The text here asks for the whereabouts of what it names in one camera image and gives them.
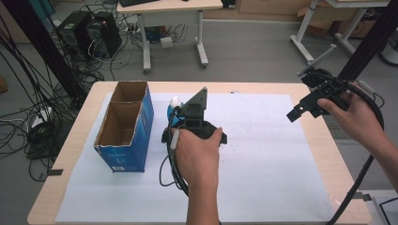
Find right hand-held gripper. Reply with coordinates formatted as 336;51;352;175
285;67;356;124

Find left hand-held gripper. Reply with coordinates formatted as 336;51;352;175
161;86;228;146

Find person's left hand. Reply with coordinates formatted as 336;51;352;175
169;126;223;189

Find person's right hand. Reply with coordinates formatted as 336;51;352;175
315;82;387;148

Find blue cardboard box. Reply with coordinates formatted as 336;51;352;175
93;81;155;173

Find black metal stand pole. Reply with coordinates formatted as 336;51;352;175
1;0;88;108
337;0;398;83

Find white power adapter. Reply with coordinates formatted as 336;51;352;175
160;36;175;50

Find white table mat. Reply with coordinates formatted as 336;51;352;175
54;91;336;224

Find brown cardboard boxes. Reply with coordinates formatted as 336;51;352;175
296;0;378;39

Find wooden desk with white legs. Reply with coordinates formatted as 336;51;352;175
115;0;224;75

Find black computer tower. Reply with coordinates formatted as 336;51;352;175
85;11;123;59
55;10;96;61

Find black keyboard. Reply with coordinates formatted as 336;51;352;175
118;0;161;8

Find white power strip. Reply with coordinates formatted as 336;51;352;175
30;106;54;129

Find left hand-held gripper cable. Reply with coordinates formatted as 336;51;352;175
159;105;191;199

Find hand-held gripper cable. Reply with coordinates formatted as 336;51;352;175
315;70;387;225
159;105;191;199

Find white metal desk frame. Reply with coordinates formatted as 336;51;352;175
289;0;391;78

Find right hand-held gripper cable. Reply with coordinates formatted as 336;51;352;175
315;70;387;225

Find tangle of black floor cables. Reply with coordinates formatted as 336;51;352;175
0;12;106;183

